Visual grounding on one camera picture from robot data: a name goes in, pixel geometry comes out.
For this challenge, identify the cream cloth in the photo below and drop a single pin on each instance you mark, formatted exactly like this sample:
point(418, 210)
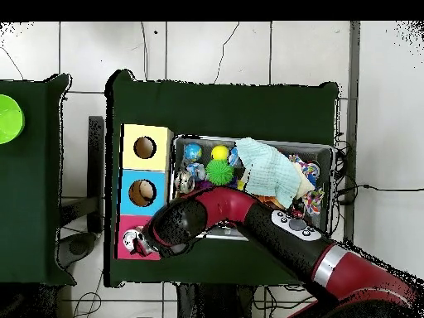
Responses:
point(306, 185)

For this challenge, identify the dark green side tablecloth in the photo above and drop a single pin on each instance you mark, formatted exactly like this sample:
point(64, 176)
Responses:
point(29, 198)

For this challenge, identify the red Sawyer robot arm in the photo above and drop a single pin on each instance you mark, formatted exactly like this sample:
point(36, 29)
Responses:
point(225, 203)

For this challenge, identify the grey stand base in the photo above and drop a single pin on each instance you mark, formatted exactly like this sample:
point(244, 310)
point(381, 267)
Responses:
point(78, 246)

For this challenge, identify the black flat panel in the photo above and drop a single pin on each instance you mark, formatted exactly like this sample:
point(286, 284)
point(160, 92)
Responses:
point(96, 165)

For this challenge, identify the mint waffle cloth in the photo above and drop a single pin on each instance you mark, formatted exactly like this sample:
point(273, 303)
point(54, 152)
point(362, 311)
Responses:
point(268, 172)

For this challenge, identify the green spiky ball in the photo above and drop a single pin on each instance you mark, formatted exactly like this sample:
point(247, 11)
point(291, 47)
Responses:
point(219, 172)

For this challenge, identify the yellow ball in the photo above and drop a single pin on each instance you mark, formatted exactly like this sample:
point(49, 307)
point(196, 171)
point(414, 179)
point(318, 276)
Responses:
point(220, 152)

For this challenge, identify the blue globe ball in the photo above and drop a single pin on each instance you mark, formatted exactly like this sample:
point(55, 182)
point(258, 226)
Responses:
point(192, 151)

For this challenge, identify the crushed silver can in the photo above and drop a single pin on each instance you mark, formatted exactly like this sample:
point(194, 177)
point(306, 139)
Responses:
point(184, 181)
point(131, 238)

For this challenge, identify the wooden three-hole box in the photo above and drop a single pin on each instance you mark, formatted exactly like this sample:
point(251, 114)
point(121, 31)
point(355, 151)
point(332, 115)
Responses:
point(144, 165)

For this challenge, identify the shallow mesh bin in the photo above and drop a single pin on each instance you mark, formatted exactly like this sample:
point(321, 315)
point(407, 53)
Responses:
point(321, 155)

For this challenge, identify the lime green bowl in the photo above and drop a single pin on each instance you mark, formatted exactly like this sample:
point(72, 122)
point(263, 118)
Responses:
point(10, 119)

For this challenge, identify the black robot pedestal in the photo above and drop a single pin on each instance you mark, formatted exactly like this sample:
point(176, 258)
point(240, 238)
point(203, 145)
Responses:
point(212, 303)

